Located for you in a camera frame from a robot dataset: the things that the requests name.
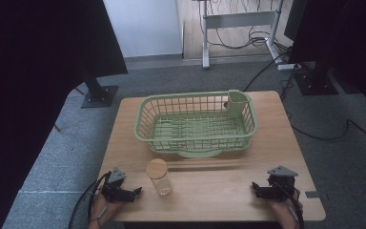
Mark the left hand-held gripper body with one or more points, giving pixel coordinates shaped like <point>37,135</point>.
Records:
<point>116,191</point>

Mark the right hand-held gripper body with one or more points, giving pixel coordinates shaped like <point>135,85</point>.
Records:
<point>279,186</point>

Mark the glass jar with wooden lid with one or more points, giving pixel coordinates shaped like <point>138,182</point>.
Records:
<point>160,179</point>

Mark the green plastic dish basket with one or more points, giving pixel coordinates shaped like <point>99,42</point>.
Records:
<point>195,130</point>

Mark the person's left hand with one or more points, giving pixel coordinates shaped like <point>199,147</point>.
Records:
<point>103,208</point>

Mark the person's right hand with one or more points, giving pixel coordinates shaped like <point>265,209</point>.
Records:
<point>284,213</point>

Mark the grey tape piece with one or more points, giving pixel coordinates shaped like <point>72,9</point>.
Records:
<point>312,194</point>

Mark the wooden chopstick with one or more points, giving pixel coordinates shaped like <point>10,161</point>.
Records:
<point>203,166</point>
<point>203,162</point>

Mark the green plastic cutlery cup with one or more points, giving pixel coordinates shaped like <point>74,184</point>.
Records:
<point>236,103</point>

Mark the black metal stand base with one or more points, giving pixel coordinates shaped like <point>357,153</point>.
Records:
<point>100,95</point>
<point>316,83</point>

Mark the black curtain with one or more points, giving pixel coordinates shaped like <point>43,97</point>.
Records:
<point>355,41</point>
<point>28,79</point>

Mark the white desk frame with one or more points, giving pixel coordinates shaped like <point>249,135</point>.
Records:
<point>239,19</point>

